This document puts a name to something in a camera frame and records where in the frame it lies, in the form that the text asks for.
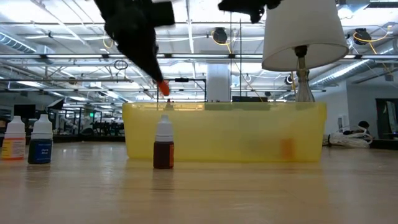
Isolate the white lamp cord bundle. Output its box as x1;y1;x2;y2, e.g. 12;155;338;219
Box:
323;126;374;149

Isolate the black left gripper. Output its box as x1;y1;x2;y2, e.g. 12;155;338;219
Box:
93;0;164;83

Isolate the dark red dropper bottle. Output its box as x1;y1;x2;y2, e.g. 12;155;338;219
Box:
152;114;175;170

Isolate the yellow dropper bottle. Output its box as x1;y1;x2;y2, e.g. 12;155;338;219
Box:
1;115;27;161

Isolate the black reel yellow cable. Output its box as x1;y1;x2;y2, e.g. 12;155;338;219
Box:
211;27;233;54
353;26;393;44

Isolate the black wide monitor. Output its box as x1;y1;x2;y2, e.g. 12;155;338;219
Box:
232;95;269;103

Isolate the white building pillar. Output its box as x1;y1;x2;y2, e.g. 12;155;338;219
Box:
206;63;232;103

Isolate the person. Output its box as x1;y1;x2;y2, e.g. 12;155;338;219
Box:
343;120;373;136

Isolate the silver air duct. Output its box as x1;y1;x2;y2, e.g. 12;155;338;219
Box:
310;58;374;88

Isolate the tilted black panel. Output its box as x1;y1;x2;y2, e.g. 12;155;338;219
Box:
46;98;65;110

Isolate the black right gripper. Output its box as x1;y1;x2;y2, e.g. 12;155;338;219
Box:
217;0;282;24

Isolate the dark doorway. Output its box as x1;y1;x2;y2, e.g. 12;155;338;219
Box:
375;98;398;140

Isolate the white shade table lamp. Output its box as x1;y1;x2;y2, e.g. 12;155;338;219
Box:
261;0;350;103

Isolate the black metal stand frame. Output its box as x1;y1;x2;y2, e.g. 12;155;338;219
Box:
157;77;207;103

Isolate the dark blue dropper bottle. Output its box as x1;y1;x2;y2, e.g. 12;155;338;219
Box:
27;113;54;165

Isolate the yellow translucent plastic bin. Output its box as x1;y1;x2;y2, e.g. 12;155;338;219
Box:
121;101;328;164

